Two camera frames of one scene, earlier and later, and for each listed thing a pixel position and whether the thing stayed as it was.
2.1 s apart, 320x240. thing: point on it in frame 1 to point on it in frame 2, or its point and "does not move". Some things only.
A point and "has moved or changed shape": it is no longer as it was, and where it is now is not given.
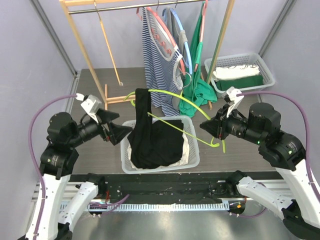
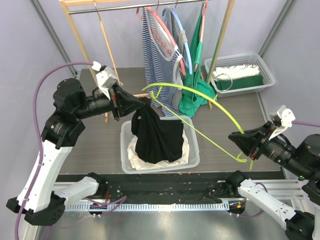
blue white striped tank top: [162, 57] does not move
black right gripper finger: [213, 126] to [248, 140]
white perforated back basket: [252, 59] does not move
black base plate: [168, 188] does not move
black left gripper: [117, 131] to [127, 103]
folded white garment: [236, 71] does not move
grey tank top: [179, 36] does not move
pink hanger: [150, 10] does not move
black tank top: [152, 143] has moved or changed shape
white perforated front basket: [194, 149] does not move
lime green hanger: [210, 144] to [155, 91]
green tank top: [194, 89] does not move
